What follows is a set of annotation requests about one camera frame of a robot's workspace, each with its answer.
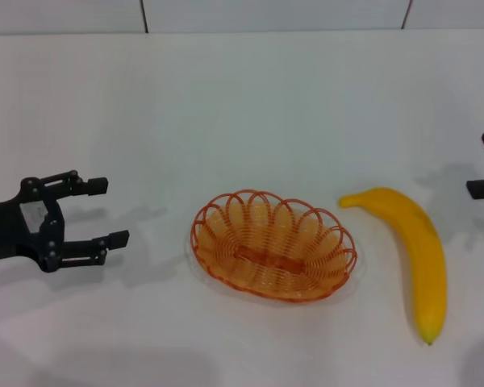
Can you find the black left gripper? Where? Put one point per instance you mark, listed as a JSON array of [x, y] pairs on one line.
[[8, 230]]

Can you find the yellow banana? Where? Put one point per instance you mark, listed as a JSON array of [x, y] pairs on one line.
[[423, 282]]

